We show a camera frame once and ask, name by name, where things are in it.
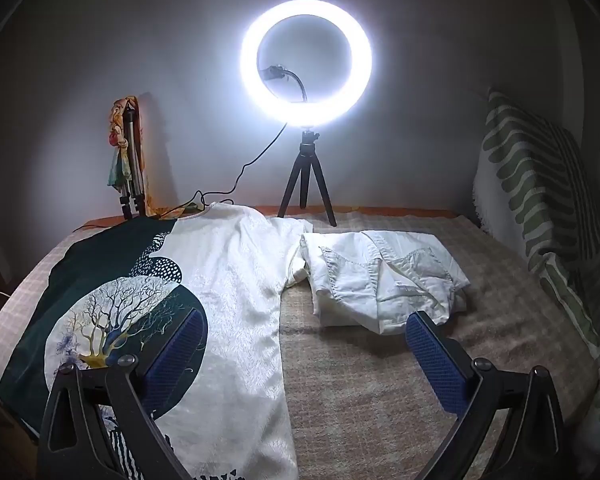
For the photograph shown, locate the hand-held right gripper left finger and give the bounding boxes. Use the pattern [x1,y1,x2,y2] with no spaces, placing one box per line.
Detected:
[36,307,208,480]

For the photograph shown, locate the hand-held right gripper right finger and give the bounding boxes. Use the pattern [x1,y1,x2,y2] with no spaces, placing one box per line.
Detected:
[405,310,568,480]

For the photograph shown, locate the white green tree-print shirt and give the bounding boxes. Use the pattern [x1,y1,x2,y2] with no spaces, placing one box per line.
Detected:
[0,201,315,480]

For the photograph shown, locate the beige checked blanket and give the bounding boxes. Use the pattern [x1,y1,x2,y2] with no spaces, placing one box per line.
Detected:
[0,210,600,480]

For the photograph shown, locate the white folded pants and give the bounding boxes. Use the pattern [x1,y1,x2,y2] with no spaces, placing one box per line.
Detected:
[300,229,471,336]

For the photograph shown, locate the green striped pillow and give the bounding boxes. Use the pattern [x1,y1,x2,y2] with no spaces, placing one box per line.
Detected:
[530,250,600,461]
[472,87,600,273]

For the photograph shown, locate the silver folded tripod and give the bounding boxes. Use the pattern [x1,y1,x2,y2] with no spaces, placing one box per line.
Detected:
[117,107,148,221]

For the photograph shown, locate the small black tripod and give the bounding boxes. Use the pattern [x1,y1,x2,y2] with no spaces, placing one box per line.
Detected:
[277,127,338,227]

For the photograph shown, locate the black gooseneck phone holder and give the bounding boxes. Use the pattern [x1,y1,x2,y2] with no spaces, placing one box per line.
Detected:
[260,62,313,106]

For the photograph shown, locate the black power cable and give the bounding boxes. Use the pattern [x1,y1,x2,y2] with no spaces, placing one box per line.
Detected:
[75,121,288,233]

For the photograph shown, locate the white ring light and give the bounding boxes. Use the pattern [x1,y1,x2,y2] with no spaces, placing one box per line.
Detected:
[239,0,373,127]

